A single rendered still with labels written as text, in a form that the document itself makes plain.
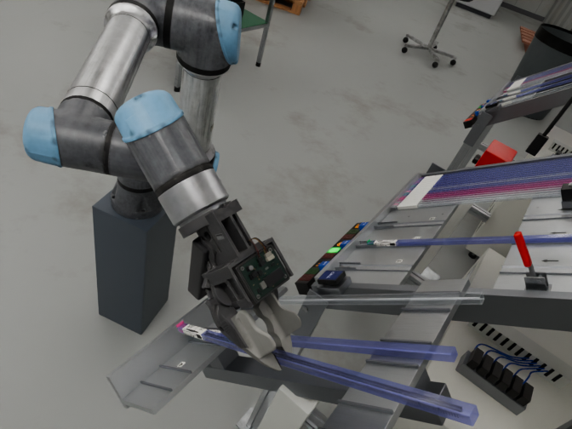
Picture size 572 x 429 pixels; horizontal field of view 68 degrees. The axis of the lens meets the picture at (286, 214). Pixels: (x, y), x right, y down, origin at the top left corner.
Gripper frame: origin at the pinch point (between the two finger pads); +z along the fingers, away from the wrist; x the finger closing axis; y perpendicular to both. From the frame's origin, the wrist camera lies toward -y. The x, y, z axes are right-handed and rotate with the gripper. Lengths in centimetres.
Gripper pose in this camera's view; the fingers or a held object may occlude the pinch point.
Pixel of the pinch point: (277, 356)
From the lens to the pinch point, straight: 57.2
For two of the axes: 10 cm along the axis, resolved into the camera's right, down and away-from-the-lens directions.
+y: 5.6, -2.7, -7.8
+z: 4.9, 8.7, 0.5
